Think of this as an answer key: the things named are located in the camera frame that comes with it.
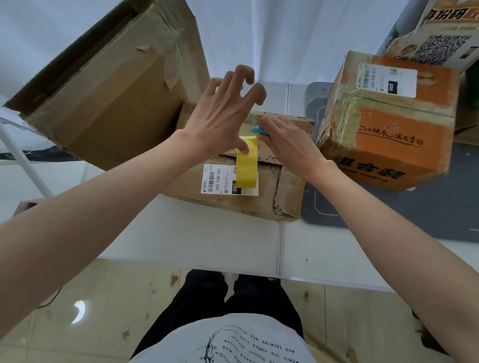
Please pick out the large open cardboard box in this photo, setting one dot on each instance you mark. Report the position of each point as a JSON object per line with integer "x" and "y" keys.
{"x": 112, "y": 89}

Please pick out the person's left middle finger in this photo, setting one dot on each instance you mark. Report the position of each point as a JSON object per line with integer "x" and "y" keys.
{"x": 244, "y": 77}

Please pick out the person's left hand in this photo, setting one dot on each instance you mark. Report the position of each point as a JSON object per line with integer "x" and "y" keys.
{"x": 216, "y": 117}

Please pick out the orange poster with square code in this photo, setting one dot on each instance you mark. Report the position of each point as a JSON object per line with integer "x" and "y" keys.
{"x": 451, "y": 35}

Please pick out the orange printed cardboard box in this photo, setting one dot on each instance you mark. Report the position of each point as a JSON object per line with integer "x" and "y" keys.
{"x": 393, "y": 140}

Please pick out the person's left forearm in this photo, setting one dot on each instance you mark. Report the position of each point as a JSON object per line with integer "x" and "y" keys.
{"x": 81, "y": 222}

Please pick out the yellow tape strip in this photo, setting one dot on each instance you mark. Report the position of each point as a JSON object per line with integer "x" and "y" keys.
{"x": 247, "y": 167}

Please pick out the white shipping label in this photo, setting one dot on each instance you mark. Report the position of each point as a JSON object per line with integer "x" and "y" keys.
{"x": 386, "y": 79}
{"x": 216, "y": 179}

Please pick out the black trousers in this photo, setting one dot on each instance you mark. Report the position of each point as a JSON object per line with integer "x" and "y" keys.
{"x": 205, "y": 299}

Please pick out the grey desk mat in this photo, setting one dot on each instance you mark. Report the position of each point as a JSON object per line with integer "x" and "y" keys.
{"x": 446, "y": 201}

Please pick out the white metal frame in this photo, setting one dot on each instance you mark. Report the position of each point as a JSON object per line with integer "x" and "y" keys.
{"x": 16, "y": 151}

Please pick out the person's left thumb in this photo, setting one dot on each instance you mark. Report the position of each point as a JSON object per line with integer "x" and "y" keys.
{"x": 241, "y": 143}

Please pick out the person's right forearm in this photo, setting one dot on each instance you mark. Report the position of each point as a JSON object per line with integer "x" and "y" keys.
{"x": 394, "y": 251}

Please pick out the person's left little finger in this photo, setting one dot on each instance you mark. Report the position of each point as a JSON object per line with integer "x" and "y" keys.
{"x": 213, "y": 87}

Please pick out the person's right fingers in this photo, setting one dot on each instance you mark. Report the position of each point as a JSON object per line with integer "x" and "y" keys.
{"x": 271, "y": 127}

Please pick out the white printed t-shirt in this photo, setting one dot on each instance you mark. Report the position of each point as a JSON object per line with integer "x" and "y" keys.
{"x": 238, "y": 354}

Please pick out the person's right hand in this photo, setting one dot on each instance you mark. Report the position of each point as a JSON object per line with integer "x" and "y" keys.
{"x": 290, "y": 146}

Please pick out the teal utility cutter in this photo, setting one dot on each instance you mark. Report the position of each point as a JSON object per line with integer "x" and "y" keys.
{"x": 257, "y": 130}

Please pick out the small worn cardboard box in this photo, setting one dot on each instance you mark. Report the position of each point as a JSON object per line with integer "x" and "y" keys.
{"x": 277, "y": 191}

